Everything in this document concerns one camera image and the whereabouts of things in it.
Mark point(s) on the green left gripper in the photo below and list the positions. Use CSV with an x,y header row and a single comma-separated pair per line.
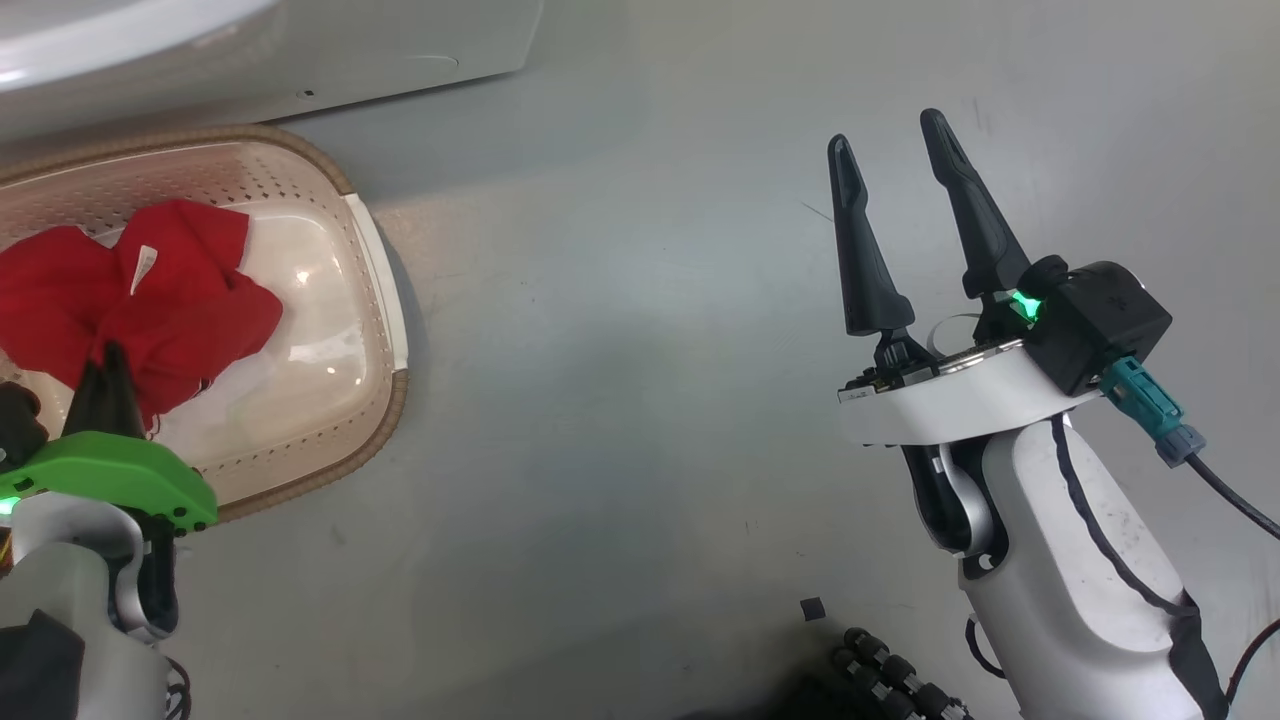
x,y
110,470

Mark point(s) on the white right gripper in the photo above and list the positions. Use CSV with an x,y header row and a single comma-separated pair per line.
x,y
960,405

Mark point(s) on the red garment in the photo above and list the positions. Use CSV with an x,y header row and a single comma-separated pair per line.
x,y
150,300

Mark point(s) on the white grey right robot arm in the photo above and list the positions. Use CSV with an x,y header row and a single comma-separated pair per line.
x,y
1060,570

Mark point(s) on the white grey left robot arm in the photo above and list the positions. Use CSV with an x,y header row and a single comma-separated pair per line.
x,y
60,600

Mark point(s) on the beige perforated laundry basket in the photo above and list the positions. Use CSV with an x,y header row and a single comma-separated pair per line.
x,y
340,300

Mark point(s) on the white washing machine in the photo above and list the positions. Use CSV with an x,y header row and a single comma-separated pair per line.
x,y
250,50

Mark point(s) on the white cloth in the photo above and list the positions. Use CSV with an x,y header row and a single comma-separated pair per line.
x,y
250,400

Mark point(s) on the small black floor marker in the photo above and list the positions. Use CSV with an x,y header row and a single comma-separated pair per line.
x,y
812,608

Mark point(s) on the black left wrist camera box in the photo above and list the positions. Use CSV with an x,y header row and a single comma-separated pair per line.
x,y
20,425

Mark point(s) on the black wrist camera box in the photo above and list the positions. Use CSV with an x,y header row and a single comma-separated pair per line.
x,y
1095,320
20,425

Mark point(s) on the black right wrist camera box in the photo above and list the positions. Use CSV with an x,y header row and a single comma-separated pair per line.
x,y
1095,320

